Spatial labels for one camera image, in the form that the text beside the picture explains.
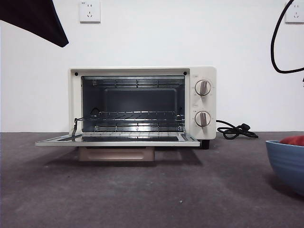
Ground oven door with beige handle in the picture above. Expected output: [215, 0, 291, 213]
[35, 133, 201, 162]

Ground red apple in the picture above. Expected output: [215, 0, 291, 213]
[279, 135, 304, 145]

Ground blue ribbed bowl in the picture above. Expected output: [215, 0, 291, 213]
[265, 140, 304, 194]

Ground cream Toshiba toaster oven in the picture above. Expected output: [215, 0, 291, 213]
[68, 66, 217, 150]

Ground beige round oven knob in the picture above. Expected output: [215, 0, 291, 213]
[194, 111, 211, 127]
[194, 80, 212, 96]

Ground white wall socket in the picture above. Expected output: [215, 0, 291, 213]
[285, 2, 304, 24]
[79, 1, 101, 24]

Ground metal wire oven rack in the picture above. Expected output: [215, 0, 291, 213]
[82, 110, 186, 123]

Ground black oven power cable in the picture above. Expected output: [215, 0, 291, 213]
[215, 119, 259, 140]

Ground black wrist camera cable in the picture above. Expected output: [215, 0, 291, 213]
[271, 0, 304, 74]

